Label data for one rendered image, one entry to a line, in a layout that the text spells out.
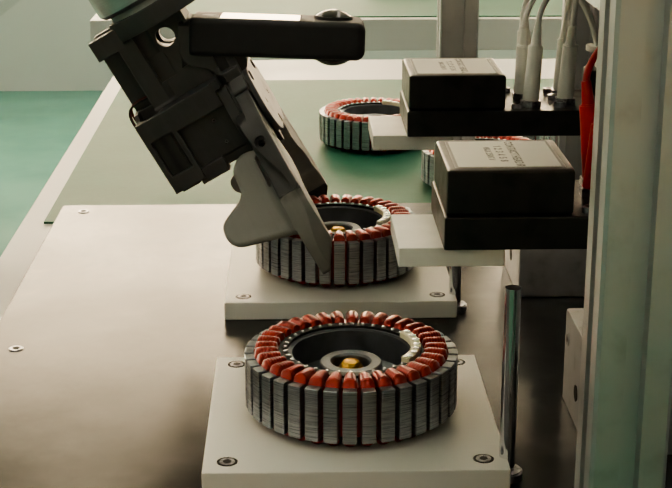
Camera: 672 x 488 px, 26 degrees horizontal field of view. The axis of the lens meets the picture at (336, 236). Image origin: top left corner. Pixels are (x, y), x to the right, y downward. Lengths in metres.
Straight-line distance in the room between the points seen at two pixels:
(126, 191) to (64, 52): 4.27
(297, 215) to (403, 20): 1.42
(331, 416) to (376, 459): 0.03
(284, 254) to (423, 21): 1.39
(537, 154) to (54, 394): 0.30
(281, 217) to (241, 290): 0.06
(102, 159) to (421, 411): 0.76
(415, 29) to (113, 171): 1.01
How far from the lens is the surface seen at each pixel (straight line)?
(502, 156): 0.74
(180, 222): 1.15
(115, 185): 1.34
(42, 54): 5.60
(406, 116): 0.95
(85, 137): 1.54
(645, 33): 0.53
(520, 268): 0.98
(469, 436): 0.75
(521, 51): 0.98
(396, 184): 1.33
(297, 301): 0.94
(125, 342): 0.91
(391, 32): 2.32
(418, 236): 0.74
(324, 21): 0.95
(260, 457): 0.73
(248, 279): 0.98
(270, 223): 0.93
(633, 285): 0.56
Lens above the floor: 1.10
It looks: 17 degrees down
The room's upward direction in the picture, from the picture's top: straight up
